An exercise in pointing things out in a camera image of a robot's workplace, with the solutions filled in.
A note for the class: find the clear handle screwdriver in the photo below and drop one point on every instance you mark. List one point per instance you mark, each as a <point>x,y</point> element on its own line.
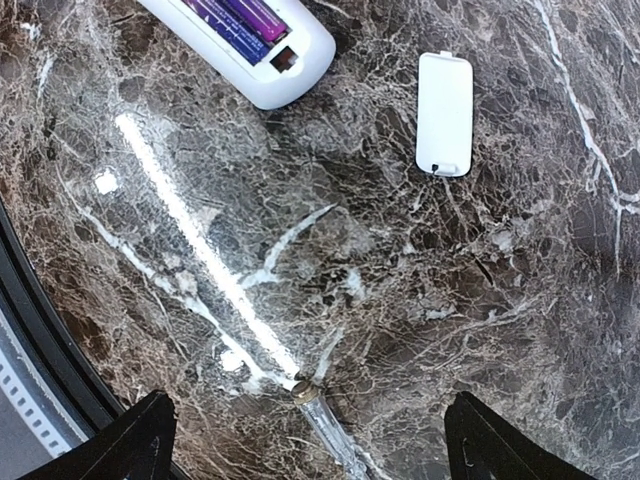
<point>310,401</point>

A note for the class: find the white battery cover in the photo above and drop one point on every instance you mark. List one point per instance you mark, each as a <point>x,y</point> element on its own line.
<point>444,130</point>

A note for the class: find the black front rail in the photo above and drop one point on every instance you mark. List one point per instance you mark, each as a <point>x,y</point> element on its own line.
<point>49,345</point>

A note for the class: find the white remote control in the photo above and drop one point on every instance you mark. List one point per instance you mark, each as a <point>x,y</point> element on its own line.
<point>272,52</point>

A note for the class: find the purple battery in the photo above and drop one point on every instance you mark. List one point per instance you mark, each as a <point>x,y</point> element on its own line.
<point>261,18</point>

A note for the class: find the white slotted cable duct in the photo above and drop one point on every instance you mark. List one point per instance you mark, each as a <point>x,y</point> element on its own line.
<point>35,410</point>

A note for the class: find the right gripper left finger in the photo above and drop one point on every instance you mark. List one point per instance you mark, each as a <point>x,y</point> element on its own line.
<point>137,445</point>

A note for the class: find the blue battery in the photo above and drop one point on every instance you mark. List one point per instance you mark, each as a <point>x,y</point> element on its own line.
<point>231,29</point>

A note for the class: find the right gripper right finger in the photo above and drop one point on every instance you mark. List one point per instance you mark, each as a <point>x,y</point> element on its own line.
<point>483,445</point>

